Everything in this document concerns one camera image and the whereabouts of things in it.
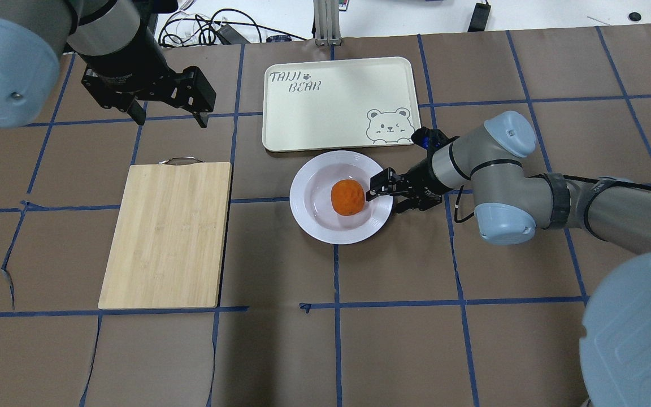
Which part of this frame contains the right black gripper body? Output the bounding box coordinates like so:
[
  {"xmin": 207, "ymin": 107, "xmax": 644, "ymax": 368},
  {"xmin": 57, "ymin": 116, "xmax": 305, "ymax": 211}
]
[{"xmin": 402, "ymin": 161, "xmax": 445, "ymax": 206}]

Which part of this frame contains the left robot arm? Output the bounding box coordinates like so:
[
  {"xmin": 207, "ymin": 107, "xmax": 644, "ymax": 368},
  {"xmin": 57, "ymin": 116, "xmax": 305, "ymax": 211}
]
[{"xmin": 0, "ymin": 1, "xmax": 216, "ymax": 128}]

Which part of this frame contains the aluminium frame post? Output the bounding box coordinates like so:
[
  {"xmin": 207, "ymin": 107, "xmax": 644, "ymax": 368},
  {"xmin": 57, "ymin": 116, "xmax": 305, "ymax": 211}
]
[{"xmin": 313, "ymin": 0, "xmax": 342, "ymax": 46}]

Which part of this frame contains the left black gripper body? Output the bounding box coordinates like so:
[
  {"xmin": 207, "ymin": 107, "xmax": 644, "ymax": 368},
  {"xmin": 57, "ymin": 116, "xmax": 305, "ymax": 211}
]
[{"xmin": 81, "ymin": 54, "xmax": 190, "ymax": 111}]

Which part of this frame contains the cream bear tray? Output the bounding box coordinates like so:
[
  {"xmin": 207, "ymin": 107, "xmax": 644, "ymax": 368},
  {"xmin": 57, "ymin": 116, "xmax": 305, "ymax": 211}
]
[{"xmin": 262, "ymin": 57, "xmax": 422, "ymax": 153}]

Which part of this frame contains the white round plate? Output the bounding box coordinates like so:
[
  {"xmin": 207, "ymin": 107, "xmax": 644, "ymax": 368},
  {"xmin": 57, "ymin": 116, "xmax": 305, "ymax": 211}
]
[{"xmin": 289, "ymin": 150, "xmax": 394, "ymax": 245}]

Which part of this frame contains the small black adapter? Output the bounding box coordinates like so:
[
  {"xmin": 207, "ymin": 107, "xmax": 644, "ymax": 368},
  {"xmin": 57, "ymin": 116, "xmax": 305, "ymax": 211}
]
[{"xmin": 467, "ymin": 1, "xmax": 491, "ymax": 33}]

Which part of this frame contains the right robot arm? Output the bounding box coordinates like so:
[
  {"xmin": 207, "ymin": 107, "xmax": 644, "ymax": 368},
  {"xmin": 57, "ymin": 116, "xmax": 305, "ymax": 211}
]
[{"xmin": 365, "ymin": 111, "xmax": 651, "ymax": 406}]

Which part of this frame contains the orange fruit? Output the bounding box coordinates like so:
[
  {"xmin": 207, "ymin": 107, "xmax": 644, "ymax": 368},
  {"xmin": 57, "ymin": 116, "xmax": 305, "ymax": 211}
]
[{"xmin": 330, "ymin": 179, "xmax": 365, "ymax": 216}]

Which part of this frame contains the wooden cutting board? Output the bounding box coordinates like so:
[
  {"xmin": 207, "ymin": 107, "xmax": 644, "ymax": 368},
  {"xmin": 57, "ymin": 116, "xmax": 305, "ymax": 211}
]
[{"xmin": 98, "ymin": 162, "xmax": 232, "ymax": 310}]

